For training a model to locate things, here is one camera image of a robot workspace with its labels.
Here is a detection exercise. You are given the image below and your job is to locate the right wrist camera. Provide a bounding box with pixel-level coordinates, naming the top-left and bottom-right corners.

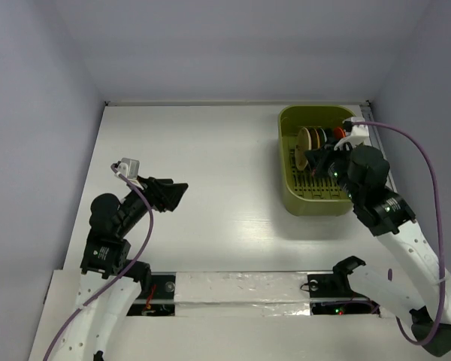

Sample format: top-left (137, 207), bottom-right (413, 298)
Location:
top-left (339, 117), bottom-right (370, 150)

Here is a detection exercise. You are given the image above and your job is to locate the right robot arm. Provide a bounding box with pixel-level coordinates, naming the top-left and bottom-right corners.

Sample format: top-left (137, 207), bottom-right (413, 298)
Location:
top-left (303, 141), bottom-right (451, 357)

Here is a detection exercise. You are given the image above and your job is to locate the orange plate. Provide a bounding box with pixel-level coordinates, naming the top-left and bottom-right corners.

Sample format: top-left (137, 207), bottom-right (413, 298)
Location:
top-left (332, 127), bottom-right (346, 141)

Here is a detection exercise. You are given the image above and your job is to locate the yellow patterned plate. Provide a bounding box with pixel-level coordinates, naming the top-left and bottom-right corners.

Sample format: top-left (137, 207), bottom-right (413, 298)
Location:
top-left (308, 127), bottom-right (321, 150)

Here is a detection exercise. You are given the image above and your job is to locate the green dish rack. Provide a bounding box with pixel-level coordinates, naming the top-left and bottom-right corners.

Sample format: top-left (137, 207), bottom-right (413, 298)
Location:
top-left (278, 104), bottom-right (362, 217)

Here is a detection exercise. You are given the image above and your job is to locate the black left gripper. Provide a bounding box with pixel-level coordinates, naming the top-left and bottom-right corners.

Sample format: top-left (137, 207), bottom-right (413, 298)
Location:
top-left (117, 173), bottom-right (187, 235)

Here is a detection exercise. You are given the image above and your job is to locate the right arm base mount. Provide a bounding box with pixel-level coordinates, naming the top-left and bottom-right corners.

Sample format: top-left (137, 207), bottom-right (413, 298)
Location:
top-left (300, 273), bottom-right (380, 316)

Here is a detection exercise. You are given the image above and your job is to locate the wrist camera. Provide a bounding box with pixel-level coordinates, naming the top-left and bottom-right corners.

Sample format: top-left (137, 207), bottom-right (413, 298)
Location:
top-left (339, 117), bottom-right (370, 150)
top-left (114, 158), bottom-right (140, 180)

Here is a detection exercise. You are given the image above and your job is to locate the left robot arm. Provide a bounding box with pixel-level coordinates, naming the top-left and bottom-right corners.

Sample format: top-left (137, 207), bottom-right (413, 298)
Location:
top-left (44, 176), bottom-right (189, 360)

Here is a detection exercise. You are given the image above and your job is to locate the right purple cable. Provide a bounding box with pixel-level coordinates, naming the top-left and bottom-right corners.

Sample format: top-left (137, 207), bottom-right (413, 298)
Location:
top-left (344, 119), bottom-right (448, 346)

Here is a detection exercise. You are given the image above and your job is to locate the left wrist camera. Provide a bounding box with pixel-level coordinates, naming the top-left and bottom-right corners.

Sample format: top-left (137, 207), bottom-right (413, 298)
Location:
top-left (114, 158), bottom-right (140, 180)

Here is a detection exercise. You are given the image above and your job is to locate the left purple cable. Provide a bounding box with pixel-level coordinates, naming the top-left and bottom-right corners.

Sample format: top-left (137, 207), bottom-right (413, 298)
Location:
top-left (44, 162), bottom-right (154, 361)

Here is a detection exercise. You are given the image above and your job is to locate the white foam front panel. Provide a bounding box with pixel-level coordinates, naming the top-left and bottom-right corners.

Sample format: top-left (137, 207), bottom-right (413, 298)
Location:
top-left (30, 266), bottom-right (431, 360)

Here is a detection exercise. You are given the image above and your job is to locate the purple cable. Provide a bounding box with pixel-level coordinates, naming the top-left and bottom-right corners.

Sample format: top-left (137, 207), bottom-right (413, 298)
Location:
top-left (344, 119), bottom-right (448, 346)
top-left (44, 162), bottom-right (154, 361)

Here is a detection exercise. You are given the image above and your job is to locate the black plate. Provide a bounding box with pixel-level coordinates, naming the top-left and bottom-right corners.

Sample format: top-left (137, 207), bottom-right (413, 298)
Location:
top-left (323, 129), bottom-right (334, 144)

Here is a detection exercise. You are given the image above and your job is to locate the cream floral plate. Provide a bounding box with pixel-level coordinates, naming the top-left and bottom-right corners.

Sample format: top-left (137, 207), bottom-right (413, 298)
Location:
top-left (295, 127), bottom-right (311, 171)

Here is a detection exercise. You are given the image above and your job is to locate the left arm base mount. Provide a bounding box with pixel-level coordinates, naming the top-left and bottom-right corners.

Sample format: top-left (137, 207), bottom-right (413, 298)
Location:
top-left (127, 273), bottom-right (176, 317)

